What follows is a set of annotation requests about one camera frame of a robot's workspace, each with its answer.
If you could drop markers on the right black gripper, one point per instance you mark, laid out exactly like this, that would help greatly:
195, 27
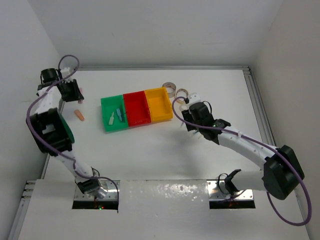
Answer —
187, 115

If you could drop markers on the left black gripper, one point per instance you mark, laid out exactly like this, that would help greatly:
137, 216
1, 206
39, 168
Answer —
77, 95

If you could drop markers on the pink eraser case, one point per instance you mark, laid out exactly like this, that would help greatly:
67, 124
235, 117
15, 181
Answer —
80, 101

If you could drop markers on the orange eraser case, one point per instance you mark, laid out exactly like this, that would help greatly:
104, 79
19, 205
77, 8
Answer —
79, 115

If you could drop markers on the green eraser case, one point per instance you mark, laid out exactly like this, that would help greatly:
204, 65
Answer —
111, 119

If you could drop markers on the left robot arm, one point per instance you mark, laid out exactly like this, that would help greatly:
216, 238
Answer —
54, 135

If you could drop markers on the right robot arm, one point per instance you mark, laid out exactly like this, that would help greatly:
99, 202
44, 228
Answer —
279, 169

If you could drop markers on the small white tape roll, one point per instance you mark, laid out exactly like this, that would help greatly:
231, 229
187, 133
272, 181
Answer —
183, 107

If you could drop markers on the tan tape roll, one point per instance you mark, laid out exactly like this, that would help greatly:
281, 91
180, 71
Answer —
181, 93

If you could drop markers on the yellow plastic bin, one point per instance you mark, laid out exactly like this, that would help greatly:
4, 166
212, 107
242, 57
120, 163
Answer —
159, 104

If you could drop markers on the silver tape roll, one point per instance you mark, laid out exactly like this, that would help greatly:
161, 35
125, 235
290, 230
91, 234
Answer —
170, 88

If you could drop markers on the green plastic bin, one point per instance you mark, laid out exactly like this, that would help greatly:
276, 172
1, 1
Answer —
108, 106

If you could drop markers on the red plastic bin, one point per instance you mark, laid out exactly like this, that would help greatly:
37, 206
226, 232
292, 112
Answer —
136, 108

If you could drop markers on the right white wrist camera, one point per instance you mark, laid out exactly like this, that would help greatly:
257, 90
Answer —
193, 98

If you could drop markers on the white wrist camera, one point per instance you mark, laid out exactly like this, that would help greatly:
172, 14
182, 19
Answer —
193, 98
66, 71

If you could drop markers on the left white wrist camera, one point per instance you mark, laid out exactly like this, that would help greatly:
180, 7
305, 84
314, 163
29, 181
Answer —
66, 71

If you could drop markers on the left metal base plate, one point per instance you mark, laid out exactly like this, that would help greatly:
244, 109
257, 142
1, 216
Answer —
105, 191

